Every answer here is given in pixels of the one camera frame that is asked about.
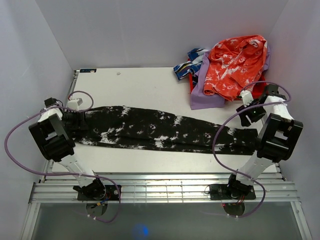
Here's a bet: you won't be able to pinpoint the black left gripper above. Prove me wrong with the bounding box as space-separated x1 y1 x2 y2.
61 109 90 130

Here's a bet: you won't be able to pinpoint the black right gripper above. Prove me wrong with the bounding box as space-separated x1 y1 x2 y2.
236 98 267 127

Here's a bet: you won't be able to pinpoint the black white tie-dye trousers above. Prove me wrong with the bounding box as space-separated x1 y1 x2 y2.
74 106 258 155

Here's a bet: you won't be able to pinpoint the orange white tie-dye garment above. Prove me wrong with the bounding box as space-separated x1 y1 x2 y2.
203 35 268 102

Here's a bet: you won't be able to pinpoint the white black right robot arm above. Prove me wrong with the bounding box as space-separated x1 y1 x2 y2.
225 84 304 199

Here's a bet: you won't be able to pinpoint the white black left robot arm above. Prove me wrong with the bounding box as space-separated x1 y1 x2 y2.
28 97 107 201

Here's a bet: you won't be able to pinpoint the red plastic bin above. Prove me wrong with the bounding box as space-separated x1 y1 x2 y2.
188 73 267 104

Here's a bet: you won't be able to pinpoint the blue label sticker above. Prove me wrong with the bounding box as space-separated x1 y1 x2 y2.
79 68 97 73

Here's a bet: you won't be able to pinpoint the lilac purple garment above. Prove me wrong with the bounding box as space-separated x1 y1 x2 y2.
189 44 272 110

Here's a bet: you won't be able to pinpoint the blue white patterned garment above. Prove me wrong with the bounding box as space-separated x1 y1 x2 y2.
173 48 209 81

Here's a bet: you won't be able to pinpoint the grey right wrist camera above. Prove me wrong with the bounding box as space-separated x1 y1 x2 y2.
240 90 254 107

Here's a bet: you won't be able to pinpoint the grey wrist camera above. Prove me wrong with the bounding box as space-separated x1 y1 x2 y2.
240 90 254 107
66 98 83 111

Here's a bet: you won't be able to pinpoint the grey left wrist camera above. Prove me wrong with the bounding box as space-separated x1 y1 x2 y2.
66 98 83 111

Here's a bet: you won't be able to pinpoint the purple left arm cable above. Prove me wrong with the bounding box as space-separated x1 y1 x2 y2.
4 90 123 224

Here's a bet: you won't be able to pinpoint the aluminium table frame rails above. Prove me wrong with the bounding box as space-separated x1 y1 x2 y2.
28 69 301 205

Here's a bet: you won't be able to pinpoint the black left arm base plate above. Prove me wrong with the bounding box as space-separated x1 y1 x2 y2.
76 185 122 217

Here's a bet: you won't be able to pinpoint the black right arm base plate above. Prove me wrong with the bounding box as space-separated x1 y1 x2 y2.
206 183 256 217

